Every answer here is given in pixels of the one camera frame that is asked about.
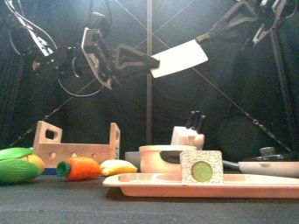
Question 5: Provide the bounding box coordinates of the yellow toy banana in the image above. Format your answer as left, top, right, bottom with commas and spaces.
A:
99, 158, 139, 177

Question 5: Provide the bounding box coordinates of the white toy knife block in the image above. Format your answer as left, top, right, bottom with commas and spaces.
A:
170, 125, 207, 151

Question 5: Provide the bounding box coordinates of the small blue block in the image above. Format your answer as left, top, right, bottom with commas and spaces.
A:
41, 167, 60, 176

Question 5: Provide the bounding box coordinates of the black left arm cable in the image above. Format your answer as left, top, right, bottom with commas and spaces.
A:
58, 78, 106, 98

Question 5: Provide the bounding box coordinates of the white block green oval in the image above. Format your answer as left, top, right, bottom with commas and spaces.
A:
179, 150, 226, 186

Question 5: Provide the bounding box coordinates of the small grey container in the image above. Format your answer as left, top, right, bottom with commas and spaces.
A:
124, 150, 143, 171

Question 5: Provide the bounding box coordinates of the vertical metal frame pole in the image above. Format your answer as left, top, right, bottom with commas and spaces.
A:
144, 0, 155, 146

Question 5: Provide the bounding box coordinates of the pink plastic tray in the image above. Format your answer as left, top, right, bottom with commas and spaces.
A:
102, 171, 299, 200

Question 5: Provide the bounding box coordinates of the cream toy pot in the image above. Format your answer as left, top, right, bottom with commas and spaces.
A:
138, 144, 199, 175

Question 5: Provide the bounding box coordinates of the wooden toy crate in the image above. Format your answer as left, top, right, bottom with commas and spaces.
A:
32, 120, 123, 170

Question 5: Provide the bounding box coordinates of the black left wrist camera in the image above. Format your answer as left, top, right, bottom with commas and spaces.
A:
90, 11, 110, 31

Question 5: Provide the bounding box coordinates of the black-handled toy knife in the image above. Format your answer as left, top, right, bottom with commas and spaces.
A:
192, 110, 202, 132
198, 115, 208, 135
186, 110, 196, 130

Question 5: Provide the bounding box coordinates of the orange toy carrot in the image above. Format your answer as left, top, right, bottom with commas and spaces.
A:
55, 156, 104, 182

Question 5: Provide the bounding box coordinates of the toy corn green husk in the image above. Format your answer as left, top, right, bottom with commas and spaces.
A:
0, 146, 47, 185

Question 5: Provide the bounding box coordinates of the white toy cleaver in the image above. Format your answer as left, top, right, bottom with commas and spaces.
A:
148, 31, 220, 80

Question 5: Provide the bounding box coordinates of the black pan lid grey knob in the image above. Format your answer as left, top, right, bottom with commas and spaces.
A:
242, 146, 299, 163

